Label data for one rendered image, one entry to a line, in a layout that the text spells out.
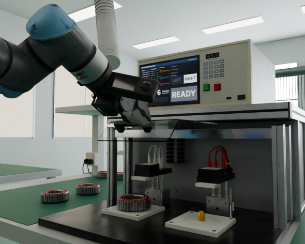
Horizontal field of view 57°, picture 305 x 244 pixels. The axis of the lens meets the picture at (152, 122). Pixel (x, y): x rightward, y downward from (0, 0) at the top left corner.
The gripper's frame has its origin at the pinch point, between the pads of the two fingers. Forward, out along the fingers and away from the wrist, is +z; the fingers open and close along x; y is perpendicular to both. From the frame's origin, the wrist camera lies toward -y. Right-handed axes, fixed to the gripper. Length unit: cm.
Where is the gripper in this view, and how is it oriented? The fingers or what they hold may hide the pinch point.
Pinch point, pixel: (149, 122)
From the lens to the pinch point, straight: 72.3
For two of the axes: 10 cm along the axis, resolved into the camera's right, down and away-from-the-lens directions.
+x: -2.8, 8.4, -4.6
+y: -8.3, 0.3, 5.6
